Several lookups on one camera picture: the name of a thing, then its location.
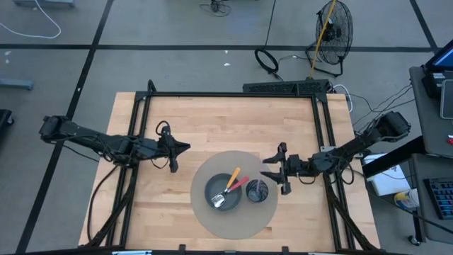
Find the black metal table frame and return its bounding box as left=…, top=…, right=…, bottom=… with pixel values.
left=78, top=79, right=382, bottom=254

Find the thin black cable bundle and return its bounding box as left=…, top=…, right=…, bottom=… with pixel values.
left=348, top=83, right=415, bottom=134

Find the grey round bowl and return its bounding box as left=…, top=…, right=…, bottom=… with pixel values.
left=204, top=172, right=243, bottom=213

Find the white yellow blue bottle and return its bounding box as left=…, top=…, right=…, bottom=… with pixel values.
left=394, top=188, right=420, bottom=210

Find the black computer monitor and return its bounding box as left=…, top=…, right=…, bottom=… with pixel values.
left=424, top=47, right=453, bottom=72

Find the yellow cable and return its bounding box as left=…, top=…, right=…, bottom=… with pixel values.
left=310, top=0, right=337, bottom=79

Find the black desk device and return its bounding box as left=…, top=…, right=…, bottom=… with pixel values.
left=421, top=69, right=447, bottom=100

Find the round grey placemat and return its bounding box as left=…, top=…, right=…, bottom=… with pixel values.
left=190, top=150, right=279, bottom=240

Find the black tangled floor cable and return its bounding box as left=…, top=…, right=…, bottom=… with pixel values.
left=200, top=0, right=233, bottom=18

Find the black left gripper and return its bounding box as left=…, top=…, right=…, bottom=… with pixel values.
left=155, top=124, right=191, bottom=174

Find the grey floor foot bar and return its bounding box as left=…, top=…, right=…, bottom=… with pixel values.
left=0, top=79, right=35, bottom=91

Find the black floor fan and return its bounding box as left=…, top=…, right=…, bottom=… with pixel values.
left=306, top=0, right=354, bottom=78

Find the red-handled metal fork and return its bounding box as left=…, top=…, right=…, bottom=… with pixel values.
left=222, top=176, right=251, bottom=195

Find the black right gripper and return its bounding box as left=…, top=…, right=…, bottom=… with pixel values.
left=260, top=142, right=312, bottom=196

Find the black wheeled object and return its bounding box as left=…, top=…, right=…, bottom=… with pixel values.
left=0, top=108, right=15, bottom=142

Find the orange-handled metal spoon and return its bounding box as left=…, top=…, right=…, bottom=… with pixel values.
left=211, top=166, right=241, bottom=208

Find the white looped cable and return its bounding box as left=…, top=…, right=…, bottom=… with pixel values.
left=332, top=84, right=354, bottom=113

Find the dark translucent cup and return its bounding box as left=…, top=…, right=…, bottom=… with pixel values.
left=245, top=178, right=270, bottom=204

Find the black backlit keyboard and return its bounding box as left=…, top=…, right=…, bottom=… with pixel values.
left=423, top=176, right=453, bottom=220

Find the grey side desk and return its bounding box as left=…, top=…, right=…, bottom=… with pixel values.
left=409, top=66, right=453, bottom=159

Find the black coiled floor cable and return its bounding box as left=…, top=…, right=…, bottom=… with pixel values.
left=254, top=0, right=284, bottom=81

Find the grey tablet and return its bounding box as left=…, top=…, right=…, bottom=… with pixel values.
left=440, top=79, right=453, bottom=120

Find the white floor cable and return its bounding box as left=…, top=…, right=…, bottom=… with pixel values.
left=0, top=0, right=62, bottom=40

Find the white box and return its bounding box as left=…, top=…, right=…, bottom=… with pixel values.
left=362, top=152, right=411, bottom=197

